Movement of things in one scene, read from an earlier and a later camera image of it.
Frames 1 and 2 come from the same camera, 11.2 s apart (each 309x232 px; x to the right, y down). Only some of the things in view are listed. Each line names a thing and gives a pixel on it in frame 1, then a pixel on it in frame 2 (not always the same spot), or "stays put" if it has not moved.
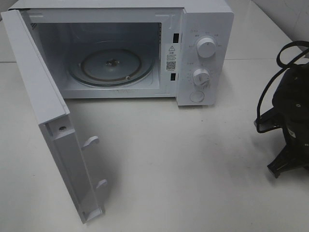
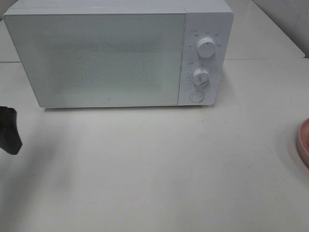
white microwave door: x=52 y=116 -> x=87 y=60
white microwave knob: x=206 y=47 stays put
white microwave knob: x=201 y=77 stays put
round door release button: x=197 y=96 stays put
